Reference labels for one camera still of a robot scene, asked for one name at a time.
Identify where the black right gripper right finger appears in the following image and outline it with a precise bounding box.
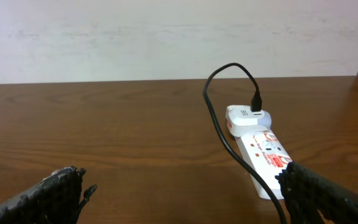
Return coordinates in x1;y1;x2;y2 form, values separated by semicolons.
275;162;358;224

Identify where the white USB charger adapter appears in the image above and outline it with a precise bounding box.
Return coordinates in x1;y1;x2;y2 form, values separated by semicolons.
225;105;272;138

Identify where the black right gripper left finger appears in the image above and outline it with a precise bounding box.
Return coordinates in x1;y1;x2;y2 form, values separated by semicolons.
0;166;98;224

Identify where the white power strip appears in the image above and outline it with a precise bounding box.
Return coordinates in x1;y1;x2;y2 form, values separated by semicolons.
236;126;292;200

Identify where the black USB charger cable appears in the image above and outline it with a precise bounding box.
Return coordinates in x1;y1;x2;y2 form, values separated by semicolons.
202;62;288;224

